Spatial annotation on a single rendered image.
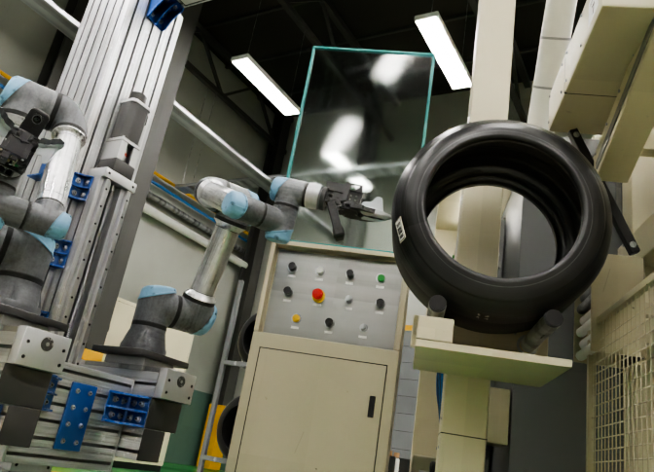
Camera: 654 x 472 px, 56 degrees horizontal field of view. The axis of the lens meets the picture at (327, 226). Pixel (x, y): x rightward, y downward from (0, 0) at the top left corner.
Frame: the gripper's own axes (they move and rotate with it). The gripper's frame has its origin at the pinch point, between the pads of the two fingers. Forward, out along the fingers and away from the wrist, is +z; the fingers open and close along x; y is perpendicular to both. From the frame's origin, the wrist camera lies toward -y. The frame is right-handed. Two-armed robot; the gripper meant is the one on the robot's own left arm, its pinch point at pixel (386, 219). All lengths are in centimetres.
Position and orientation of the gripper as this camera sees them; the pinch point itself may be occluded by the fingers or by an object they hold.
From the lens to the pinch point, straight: 177.0
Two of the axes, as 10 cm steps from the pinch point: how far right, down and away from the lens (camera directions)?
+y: 2.7, -9.0, 3.4
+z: 9.6, 2.1, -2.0
